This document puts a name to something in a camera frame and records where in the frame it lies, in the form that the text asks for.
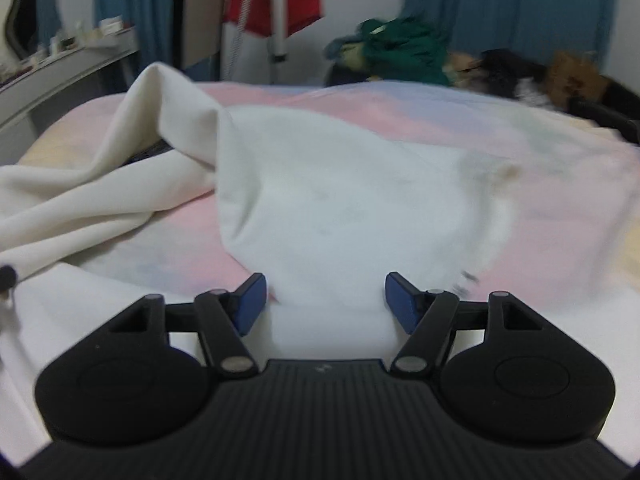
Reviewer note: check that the white pants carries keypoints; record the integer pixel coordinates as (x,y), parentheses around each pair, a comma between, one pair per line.
(325,210)

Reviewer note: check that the yellow and blue clothes pile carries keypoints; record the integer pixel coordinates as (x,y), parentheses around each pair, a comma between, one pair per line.
(347,52)

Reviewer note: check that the black sofa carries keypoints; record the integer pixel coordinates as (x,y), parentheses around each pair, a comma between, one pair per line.
(610,110)

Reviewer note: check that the grey dressing table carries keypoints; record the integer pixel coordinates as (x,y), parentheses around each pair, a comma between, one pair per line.
(65,75)

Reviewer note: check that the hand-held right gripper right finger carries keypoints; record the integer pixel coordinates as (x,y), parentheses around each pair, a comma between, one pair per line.
(400,305)

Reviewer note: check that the red garment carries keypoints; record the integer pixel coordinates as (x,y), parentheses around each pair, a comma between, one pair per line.
(302,7)

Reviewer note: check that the white patterned garment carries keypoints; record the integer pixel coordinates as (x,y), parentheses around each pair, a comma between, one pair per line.
(532,91)

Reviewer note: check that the wavy-edged mirror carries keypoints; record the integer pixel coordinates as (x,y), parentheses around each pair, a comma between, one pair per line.
(30,15)

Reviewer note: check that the tan garment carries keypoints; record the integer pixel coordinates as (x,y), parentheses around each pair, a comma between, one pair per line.
(465,65)

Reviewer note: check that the green garment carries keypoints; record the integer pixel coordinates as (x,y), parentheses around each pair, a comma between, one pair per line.
(405,50)

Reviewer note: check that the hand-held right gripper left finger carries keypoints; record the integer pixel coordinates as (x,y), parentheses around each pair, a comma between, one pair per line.
(250,305)

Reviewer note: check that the garment steamer stand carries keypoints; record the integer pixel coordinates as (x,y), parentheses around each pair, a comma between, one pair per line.
(277,15)

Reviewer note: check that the beige upright panel appliance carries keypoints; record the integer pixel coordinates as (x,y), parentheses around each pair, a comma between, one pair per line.
(202,20)

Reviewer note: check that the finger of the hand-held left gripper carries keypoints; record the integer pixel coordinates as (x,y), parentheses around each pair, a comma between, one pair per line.
(7,280)

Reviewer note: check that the brown paper bag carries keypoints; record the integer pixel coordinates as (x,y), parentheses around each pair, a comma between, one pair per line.
(575,80)

